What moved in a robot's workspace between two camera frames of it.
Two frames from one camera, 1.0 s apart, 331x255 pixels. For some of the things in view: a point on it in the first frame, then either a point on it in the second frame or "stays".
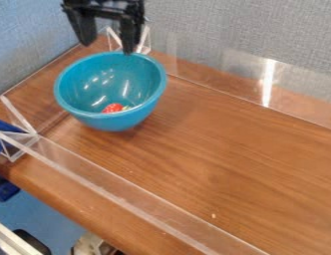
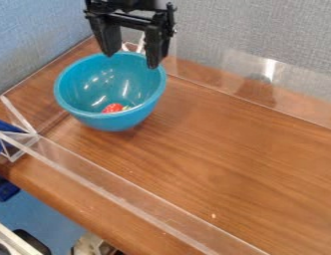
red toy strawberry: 116,108 stays
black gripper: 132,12 → 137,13
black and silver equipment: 17,242 stays
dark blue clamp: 6,191 stays
